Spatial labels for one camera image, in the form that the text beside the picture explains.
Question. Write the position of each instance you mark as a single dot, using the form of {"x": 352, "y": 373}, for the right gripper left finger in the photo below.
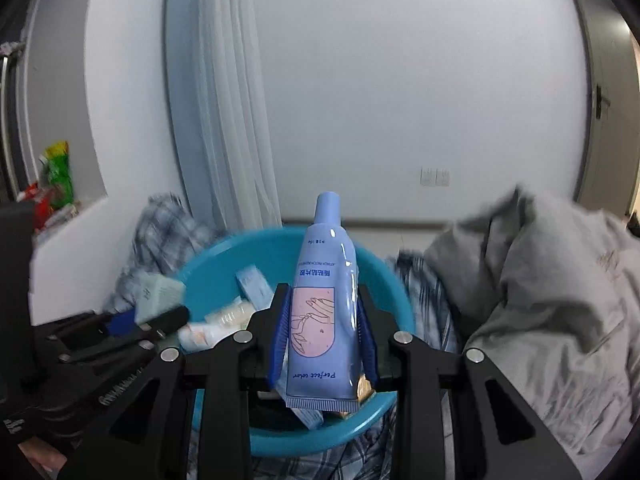
{"x": 147, "y": 432}

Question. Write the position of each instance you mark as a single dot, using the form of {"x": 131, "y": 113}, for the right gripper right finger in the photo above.
{"x": 456, "y": 413}

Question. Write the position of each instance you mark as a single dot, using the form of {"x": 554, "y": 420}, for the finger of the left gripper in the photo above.
{"x": 122, "y": 322}
{"x": 152, "y": 331}

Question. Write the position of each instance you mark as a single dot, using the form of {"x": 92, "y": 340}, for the white lotion bottle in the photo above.
{"x": 196, "y": 337}

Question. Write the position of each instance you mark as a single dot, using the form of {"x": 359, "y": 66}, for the pale blue toner box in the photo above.
{"x": 156, "y": 295}

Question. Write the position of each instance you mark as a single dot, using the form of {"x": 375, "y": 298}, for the green white small bottle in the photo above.
{"x": 236, "y": 314}

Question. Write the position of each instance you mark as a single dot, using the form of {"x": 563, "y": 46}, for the blue hand cream tube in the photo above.
{"x": 324, "y": 364}

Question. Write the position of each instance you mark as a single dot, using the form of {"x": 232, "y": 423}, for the left hand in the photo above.
{"x": 43, "y": 455}

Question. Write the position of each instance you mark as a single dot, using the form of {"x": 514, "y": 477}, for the blue plastic basin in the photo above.
{"x": 210, "y": 279}

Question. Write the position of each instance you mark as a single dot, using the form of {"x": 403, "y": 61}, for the blue plaid shirt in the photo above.
{"x": 167, "y": 237}

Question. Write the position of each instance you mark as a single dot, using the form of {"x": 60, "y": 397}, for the small blue carton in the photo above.
{"x": 255, "y": 287}

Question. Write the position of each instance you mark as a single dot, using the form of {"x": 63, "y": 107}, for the gold foil packet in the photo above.
{"x": 364, "y": 390}

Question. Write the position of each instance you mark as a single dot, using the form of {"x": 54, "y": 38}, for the red snack package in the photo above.
{"x": 41, "y": 197}

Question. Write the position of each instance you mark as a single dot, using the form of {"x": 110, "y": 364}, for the grey duvet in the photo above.
{"x": 550, "y": 292}

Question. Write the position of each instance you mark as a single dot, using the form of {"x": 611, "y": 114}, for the green snack bag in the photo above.
{"x": 56, "y": 163}

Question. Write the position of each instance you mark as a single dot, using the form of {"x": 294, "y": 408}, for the long blue toothpaste box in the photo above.
{"x": 311, "y": 419}

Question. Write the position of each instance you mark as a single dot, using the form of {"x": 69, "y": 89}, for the white sheer curtain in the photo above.
{"x": 233, "y": 115}

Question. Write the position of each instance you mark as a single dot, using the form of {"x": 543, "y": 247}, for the grey door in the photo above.
{"x": 609, "y": 178}

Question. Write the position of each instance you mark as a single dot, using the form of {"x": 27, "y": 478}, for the white wall socket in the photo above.
{"x": 434, "y": 177}

